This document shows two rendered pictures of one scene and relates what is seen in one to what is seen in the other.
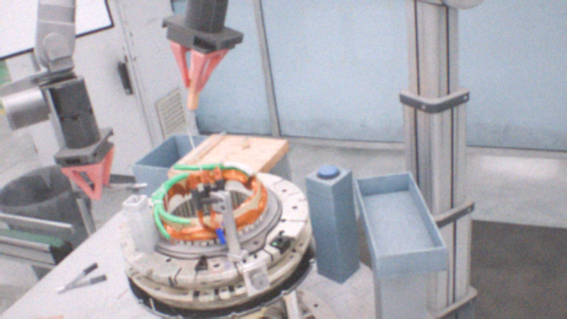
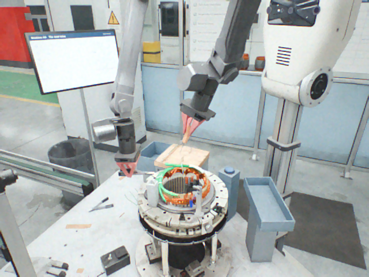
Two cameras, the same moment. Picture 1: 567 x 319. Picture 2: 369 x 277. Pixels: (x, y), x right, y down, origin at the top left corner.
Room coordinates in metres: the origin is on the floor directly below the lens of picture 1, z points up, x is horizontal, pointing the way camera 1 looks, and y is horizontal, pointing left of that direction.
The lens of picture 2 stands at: (0.06, 0.17, 1.68)
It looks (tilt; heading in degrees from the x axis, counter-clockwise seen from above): 26 degrees down; 356
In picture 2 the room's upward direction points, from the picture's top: straight up
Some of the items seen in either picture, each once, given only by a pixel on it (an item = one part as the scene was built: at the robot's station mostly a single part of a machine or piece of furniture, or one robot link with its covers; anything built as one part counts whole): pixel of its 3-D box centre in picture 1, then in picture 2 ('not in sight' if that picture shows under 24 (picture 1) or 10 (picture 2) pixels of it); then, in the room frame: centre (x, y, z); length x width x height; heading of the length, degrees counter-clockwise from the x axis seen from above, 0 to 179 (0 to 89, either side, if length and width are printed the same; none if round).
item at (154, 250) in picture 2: not in sight; (153, 247); (0.78, 0.25, 0.85); 0.06 x 0.04 x 0.05; 18
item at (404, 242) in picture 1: (398, 275); (262, 225); (0.80, -0.17, 0.92); 0.25 x 0.11 x 0.28; 178
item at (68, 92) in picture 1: (66, 97); (123, 128); (0.83, 0.32, 1.34); 0.07 x 0.06 x 0.07; 116
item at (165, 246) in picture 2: not in sight; (165, 254); (0.70, 0.20, 0.91); 0.02 x 0.02 x 0.21
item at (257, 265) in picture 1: (253, 275); (205, 224); (0.66, 0.07, 1.07); 0.04 x 0.02 x 0.05; 114
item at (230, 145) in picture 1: (229, 159); (183, 158); (1.11, 0.12, 1.05); 0.20 x 0.19 x 0.02; 61
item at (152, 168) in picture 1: (184, 203); (155, 173); (1.18, 0.25, 0.92); 0.17 x 0.11 x 0.28; 151
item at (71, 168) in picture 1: (92, 170); (129, 163); (0.83, 0.32, 1.20); 0.07 x 0.07 x 0.09; 82
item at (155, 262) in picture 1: (213, 219); (183, 191); (0.81, 0.13, 1.09); 0.32 x 0.32 x 0.01
